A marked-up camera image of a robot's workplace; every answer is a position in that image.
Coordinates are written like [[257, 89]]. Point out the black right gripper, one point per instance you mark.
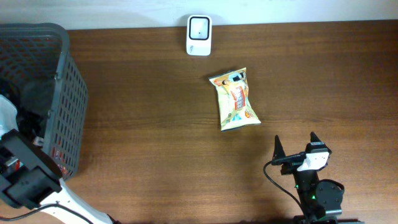
[[291, 162]]

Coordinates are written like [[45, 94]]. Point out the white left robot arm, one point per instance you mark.
[[30, 179]]

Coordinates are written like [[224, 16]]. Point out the grey plastic basket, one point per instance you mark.
[[40, 77]]

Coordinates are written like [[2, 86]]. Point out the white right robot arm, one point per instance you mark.
[[319, 200]]

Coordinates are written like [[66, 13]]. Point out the white barcode scanner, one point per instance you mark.
[[199, 35]]

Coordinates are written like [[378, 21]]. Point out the yellow snack bag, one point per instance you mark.
[[232, 91]]

